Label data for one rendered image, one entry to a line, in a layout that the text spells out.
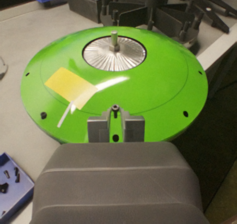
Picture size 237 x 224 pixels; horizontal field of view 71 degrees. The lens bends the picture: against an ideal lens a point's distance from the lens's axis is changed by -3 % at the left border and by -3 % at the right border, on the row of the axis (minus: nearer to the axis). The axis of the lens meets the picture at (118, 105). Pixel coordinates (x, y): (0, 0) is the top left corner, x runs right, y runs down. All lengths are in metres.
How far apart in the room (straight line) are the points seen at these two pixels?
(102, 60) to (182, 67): 0.13
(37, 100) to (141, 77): 0.15
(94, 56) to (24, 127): 0.25
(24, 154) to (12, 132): 0.07
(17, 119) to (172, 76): 0.36
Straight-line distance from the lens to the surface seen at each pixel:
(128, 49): 0.29
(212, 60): 0.66
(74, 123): 0.22
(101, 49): 0.29
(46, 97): 0.25
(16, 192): 0.38
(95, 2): 0.78
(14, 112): 0.49
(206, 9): 0.91
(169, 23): 0.62
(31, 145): 0.41
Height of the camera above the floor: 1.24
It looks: 50 degrees down
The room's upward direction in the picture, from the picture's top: 1 degrees clockwise
